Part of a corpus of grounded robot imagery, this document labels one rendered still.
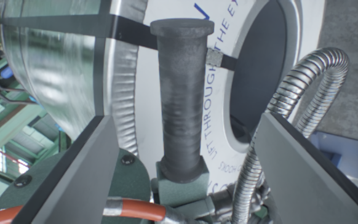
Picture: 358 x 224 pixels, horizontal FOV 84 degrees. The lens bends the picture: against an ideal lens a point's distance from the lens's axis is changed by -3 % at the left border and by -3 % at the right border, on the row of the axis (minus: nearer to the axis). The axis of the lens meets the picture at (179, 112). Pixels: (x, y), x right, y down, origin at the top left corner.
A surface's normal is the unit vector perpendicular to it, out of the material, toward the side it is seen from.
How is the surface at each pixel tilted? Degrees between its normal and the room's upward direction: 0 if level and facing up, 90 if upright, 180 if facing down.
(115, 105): 89
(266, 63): 33
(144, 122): 90
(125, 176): 115
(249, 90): 65
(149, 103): 90
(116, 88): 89
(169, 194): 58
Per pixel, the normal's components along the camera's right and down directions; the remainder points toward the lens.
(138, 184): 0.00, -0.85
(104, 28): -0.68, 0.01
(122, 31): 0.68, 0.30
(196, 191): 0.19, 0.51
